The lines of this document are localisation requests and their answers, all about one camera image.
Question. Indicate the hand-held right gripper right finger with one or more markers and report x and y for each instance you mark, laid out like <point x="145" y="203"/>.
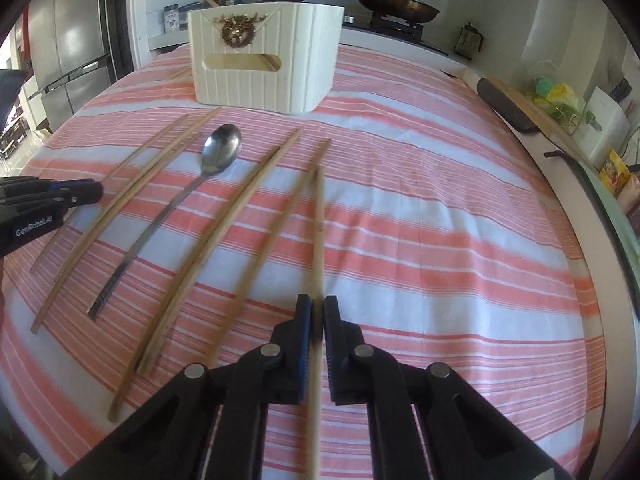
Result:
<point x="333" y="347"/>

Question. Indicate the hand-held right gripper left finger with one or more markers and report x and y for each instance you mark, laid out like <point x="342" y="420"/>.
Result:
<point x="304" y="345"/>

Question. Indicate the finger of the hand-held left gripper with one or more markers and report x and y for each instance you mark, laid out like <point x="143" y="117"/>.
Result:
<point x="75" y="183"/>
<point x="87" y="196"/>

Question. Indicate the wooden chopstick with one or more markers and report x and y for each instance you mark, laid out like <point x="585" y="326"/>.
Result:
<point x="175" y="154"/>
<point x="150" y="149"/>
<point x="291" y="144"/>
<point x="318" y="240"/>
<point x="117" y="403"/>
<point x="280" y="232"/>

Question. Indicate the white ribbed storage basket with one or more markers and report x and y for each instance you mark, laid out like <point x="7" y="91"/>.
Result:
<point x="300" y="60"/>

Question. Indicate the silver refrigerator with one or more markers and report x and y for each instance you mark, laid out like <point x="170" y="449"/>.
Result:
<point x="75" y="35"/>

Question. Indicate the labelled spice jar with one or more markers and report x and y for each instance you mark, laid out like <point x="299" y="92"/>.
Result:
<point x="171" y="20"/>

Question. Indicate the clear spice jar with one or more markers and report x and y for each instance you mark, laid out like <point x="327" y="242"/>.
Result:
<point x="185" y="20"/>

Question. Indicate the green mat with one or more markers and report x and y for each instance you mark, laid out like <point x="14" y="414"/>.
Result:
<point x="554" y="153"/>
<point x="622" y="240"/>

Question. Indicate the black cutting board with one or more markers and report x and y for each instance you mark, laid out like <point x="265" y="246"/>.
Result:
<point x="505" y="107"/>

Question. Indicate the wooden cutting board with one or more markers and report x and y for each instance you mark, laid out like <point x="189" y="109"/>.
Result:
<point x="545" y="120"/>

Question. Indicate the black gas stove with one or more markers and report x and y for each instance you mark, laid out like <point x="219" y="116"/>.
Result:
<point x="395" y="30"/>

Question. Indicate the yellow snack packet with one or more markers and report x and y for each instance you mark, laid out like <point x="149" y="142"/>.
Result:
<point x="614" y="172"/>

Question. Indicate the plastic bag of sponges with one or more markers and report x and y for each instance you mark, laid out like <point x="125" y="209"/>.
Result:
<point x="555" y="97"/>

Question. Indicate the dark wok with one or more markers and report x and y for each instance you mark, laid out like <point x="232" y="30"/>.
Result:
<point x="400" y="9"/>

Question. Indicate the white knife block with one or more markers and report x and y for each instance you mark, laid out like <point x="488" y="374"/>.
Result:
<point x="605" y="120"/>

